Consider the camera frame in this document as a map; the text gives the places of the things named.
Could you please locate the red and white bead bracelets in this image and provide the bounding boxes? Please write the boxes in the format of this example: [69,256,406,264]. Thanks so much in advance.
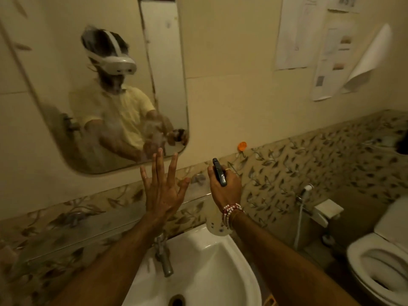
[221,203,246,230]

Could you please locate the person's left hand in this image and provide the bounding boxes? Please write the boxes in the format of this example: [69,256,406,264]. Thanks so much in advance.
[140,148,191,227]

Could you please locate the person's right forearm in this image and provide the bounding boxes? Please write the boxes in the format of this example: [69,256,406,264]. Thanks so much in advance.
[231,212,361,306]

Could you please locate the wall mirror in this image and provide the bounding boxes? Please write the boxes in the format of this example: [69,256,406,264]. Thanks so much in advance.
[0,0,190,175]

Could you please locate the glass wall shelf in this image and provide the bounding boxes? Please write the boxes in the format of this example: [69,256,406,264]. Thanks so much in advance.
[25,193,213,264]

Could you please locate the person's right hand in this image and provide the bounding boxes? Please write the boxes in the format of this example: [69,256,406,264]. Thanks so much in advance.
[207,164,244,214]

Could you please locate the paper sheet with figure drawing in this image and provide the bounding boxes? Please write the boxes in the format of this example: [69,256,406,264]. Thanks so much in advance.
[275,0,329,71]

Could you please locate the person's left forearm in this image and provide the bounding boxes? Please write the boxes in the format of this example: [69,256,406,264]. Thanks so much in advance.
[51,216,166,306]

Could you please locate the white bidet sprayer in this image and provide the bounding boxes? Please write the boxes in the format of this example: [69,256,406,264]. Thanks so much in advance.
[293,184,315,249]

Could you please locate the printed paper sheet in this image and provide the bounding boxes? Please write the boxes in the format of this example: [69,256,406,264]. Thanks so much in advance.
[311,19,356,102]

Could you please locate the white spray bottle black trigger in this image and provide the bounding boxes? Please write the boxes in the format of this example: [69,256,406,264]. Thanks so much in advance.
[206,158,235,236]

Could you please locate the curled white paper sheet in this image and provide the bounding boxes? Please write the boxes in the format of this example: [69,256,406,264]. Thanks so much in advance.
[339,23,393,94]

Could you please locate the white toilet paper box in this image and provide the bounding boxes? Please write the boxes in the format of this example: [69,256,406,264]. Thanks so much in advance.
[312,199,344,228]

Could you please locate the white ceramic sink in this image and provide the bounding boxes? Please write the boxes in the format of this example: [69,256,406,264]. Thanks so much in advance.
[122,223,263,306]

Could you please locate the chrome sink faucet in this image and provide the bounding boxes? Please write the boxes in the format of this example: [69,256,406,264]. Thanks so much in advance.
[154,234,174,278]

